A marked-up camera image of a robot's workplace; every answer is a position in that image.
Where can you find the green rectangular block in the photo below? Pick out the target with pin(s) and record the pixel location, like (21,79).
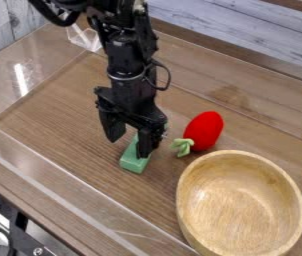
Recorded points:
(130,162)

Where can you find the brown wooden bowl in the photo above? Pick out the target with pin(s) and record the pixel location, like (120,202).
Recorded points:
(238,205)

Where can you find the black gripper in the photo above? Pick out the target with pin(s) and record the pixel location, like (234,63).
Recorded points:
(128,106)

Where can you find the clear acrylic tray wall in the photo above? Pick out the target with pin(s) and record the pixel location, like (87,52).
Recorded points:
(59,169)

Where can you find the clear acrylic corner bracket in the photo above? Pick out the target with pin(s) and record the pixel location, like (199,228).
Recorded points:
(84,38)

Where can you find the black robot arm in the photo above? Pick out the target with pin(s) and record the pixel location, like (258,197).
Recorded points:
(128,40)

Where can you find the red plush strawberry toy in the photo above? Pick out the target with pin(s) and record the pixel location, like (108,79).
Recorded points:
(200,134)

